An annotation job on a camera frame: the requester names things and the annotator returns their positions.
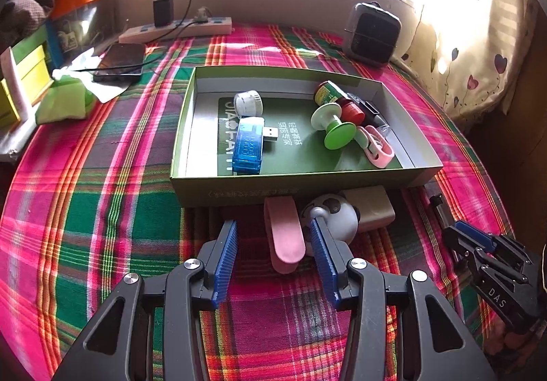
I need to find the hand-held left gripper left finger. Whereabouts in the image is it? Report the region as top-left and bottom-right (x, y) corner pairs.
(51, 219), (239, 381)

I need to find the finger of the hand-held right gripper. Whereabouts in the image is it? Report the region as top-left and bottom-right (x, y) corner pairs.
(442, 226), (537, 335)
(454, 221), (535, 275)

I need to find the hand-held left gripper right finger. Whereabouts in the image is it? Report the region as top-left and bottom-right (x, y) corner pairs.
(310, 219), (496, 381)

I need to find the white panda toy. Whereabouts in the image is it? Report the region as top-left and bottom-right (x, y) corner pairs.
(299, 193), (362, 247)

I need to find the small pink carabiner clip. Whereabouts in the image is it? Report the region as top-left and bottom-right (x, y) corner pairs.
(356, 125), (396, 169)

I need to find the blue usb tester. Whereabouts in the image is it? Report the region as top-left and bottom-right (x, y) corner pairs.
(231, 116), (279, 175)

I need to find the green and white spool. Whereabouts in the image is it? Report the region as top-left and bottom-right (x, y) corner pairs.
(310, 103), (357, 150)

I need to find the white ribbed round cap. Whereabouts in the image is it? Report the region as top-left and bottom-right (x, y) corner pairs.
(233, 90), (265, 118)

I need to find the brown bottle red cap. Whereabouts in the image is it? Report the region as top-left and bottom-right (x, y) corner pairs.
(314, 81), (364, 125)

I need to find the small black object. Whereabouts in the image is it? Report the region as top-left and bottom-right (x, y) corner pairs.
(428, 193), (454, 236)

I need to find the beige power adapter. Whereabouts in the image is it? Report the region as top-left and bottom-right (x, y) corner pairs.
(342, 186), (396, 234)

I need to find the pink green plaid blanket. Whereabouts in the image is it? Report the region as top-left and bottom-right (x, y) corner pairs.
(0, 22), (513, 381)

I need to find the heart print curtain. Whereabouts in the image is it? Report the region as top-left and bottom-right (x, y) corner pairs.
(402, 0), (531, 117)

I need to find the black speaker cube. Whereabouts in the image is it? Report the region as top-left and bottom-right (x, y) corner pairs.
(344, 2), (403, 65)

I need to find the black phone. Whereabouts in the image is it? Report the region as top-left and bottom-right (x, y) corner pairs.
(93, 43), (147, 83)

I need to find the green cloth pouch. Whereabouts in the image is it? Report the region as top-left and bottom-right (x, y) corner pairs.
(34, 48), (112, 125)

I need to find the white power strip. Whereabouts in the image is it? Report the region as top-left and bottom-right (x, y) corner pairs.
(118, 16), (234, 44)

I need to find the grey board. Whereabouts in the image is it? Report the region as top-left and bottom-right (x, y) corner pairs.
(0, 116), (43, 162)

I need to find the clear plastic box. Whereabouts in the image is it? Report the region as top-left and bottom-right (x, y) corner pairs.
(55, 1), (120, 66)

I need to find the white tube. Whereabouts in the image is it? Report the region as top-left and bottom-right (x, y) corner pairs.
(0, 47), (30, 122)

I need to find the blue box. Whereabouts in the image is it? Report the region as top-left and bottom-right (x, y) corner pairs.
(46, 18), (65, 68)

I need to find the yellow green cardboard box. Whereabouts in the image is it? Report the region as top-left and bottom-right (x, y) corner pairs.
(0, 26), (56, 130)

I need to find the black charging cable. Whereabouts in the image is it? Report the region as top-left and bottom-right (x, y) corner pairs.
(141, 0), (193, 66)

